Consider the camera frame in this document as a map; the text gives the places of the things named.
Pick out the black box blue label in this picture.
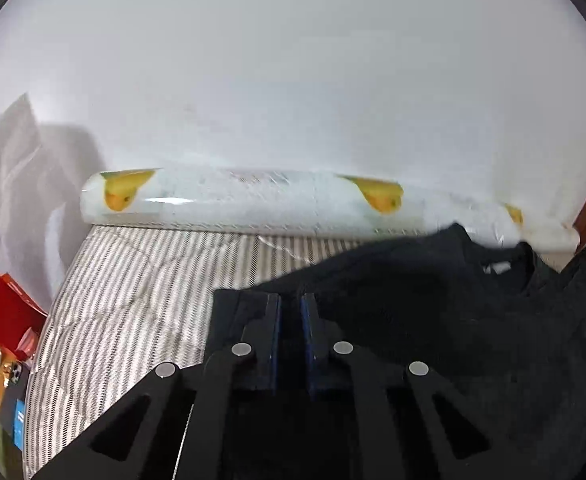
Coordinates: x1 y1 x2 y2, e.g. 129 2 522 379
0 364 34 452

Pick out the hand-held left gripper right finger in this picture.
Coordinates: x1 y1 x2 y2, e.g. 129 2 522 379
300 291 554 480

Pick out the pink plastic container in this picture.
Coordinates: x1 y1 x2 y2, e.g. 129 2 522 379
17 326 42 362

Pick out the white shopping bag red logo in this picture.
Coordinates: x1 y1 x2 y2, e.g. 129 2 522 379
0 92 100 313

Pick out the black t-shirt with white print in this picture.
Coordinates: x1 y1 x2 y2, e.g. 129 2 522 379
193 222 586 480

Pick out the striped grey white mattress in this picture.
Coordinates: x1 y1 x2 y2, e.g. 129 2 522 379
23 224 374 480

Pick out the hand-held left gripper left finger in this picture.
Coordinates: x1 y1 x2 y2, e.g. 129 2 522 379
32 292 284 480

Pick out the red paper bag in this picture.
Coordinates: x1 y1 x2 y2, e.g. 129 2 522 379
0 249 48 362

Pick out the rolled plastic sheet yellow print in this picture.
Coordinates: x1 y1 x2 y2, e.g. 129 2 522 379
80 167 583 255

